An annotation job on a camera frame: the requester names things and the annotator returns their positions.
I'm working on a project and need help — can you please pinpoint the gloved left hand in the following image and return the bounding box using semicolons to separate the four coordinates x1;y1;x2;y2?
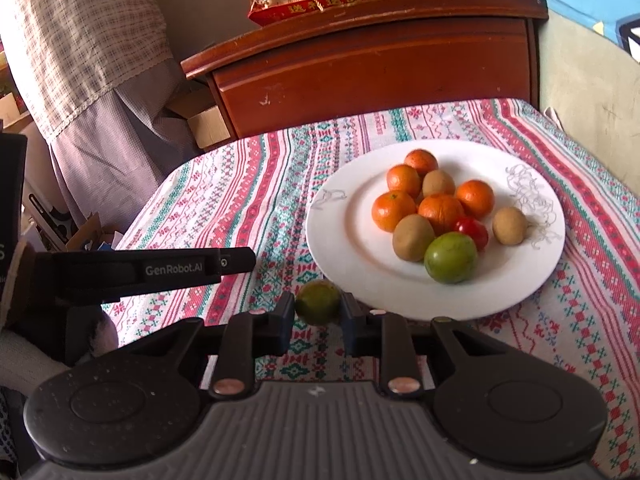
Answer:
1;312;118;396

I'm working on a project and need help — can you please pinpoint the small orange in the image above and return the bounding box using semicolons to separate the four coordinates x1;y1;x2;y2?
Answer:
404;148;439;177

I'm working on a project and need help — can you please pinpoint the brown wooden cabinet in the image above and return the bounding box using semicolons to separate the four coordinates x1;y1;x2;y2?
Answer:
181;0;548;140

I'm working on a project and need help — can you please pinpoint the red tomato top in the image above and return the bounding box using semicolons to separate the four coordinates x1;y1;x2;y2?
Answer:
454;216;489;252

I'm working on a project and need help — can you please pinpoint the checkered hanging cloth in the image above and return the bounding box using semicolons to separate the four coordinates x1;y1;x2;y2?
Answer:
1;0;198;231

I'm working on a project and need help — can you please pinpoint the cardboard box by cabinet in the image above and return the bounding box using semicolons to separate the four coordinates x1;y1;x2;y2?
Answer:
166;88;231;151

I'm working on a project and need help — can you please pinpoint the green fruit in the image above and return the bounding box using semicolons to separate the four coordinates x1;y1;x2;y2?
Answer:
294;280;341;326
424;232;478;284

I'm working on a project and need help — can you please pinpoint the white ceramic plate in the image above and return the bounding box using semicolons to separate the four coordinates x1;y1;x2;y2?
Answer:
306;140;565;321

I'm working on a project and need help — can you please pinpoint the large orange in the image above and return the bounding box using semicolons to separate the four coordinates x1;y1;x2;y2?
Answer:
418;194;464;236

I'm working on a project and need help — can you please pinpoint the kiwi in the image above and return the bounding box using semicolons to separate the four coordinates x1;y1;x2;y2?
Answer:
392;214;435;262
492;207;527;246
422;169;456;197

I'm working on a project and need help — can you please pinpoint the green fruit bottom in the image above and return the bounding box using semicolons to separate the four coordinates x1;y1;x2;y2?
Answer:
294;280;341;326

